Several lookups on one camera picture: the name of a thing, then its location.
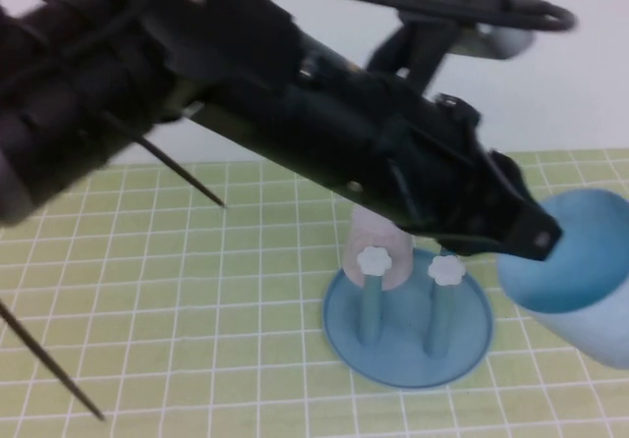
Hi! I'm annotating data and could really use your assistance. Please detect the light blue plastic cup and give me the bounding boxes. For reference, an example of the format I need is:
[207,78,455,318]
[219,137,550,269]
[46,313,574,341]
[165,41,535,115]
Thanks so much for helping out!
[496,188,629,371]

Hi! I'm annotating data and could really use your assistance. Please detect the thin black zip tie tail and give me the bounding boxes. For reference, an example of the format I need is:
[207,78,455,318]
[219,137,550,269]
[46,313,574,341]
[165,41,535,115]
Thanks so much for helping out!
[105,108,228,209]
[0,299,106,421]

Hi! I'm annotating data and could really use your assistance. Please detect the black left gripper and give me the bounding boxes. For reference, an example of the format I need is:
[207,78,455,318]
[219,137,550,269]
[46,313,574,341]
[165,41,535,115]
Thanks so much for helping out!
[371,78,563,264]

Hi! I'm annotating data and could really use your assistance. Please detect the blue cup stand white caps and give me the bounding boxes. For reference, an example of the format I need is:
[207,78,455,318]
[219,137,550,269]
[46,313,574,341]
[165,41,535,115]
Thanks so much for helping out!
[321,245,494,390]

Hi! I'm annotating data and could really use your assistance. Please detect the green grid table mat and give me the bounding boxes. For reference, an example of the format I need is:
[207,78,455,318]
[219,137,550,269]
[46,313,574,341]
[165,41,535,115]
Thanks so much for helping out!
[0,147,629,438]

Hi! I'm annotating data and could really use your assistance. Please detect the pale pink plastic cup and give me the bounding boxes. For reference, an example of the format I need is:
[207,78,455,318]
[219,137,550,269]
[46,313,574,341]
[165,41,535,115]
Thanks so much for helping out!
[342,205,415,293]

